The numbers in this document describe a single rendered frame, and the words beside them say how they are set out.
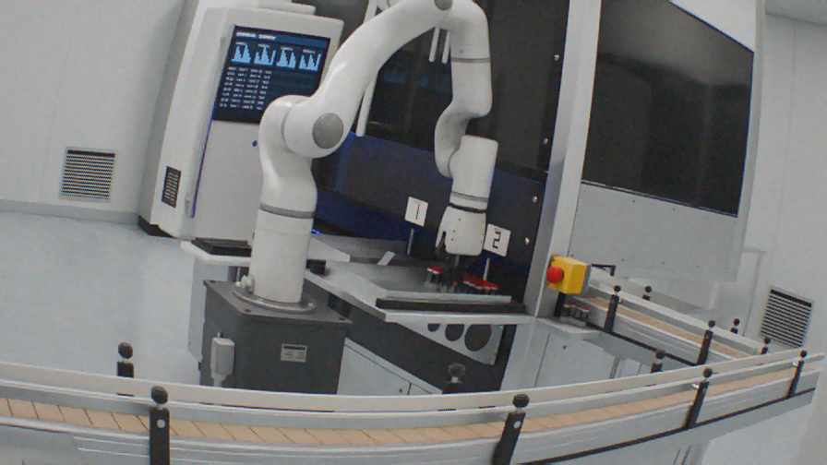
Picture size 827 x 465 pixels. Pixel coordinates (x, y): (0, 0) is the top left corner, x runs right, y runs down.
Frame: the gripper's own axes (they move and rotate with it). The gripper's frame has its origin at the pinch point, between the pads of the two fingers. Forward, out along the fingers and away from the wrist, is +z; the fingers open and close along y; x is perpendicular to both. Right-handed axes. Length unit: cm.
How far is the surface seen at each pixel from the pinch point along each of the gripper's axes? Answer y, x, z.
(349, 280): 22.4, -7.1, 4.3
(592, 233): -28.8, 13.9, -14.9
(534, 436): 57, 96, 1
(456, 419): 70, 94, -2
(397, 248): -20, -52, 4
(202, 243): 34, -72, 12
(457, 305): 5.2, 9.8, 4.5
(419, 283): -2.5, -15.5, 5.7
